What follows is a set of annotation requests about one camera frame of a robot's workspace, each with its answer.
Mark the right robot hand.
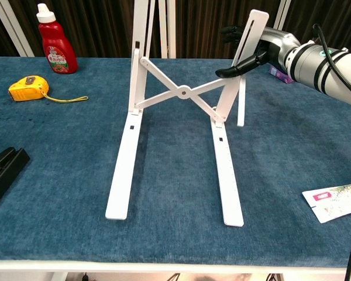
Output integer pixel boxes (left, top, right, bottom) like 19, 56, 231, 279
215, 25, 301, 78

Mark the white folding laptop stand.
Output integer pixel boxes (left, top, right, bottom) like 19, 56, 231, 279
105, 0, 270, 228

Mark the purple tissue pack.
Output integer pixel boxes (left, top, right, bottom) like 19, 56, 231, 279
269, 64, 295, 84

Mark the white floral toothpaste tube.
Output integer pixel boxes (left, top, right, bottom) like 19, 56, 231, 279
301, 181, 351, 224

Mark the blue velvet tablecloth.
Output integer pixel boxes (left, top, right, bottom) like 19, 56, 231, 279
0, 56, 351, 268

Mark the red ketchup bottle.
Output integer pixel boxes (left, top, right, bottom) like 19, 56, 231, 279
36, 3, 79, 75

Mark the yellow tape measure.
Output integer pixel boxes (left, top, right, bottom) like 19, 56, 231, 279
8, 75, 89, 104

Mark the black stapler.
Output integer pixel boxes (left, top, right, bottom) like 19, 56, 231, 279
0, 147, 31, 214

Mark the white frame post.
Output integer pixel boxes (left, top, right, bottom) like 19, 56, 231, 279
158, 0, 177, 59
0, 0, 35, 57
271, 0, 292, 32

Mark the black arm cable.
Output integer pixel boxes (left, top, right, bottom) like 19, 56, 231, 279
312, 23, 351, 281

